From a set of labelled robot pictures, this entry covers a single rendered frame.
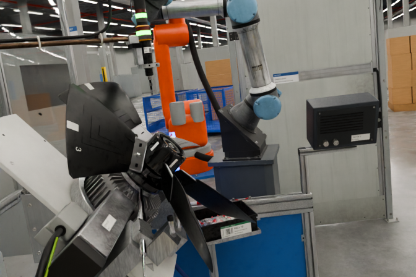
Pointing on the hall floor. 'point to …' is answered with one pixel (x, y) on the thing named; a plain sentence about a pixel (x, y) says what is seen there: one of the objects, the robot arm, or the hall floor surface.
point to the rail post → (311, 244)
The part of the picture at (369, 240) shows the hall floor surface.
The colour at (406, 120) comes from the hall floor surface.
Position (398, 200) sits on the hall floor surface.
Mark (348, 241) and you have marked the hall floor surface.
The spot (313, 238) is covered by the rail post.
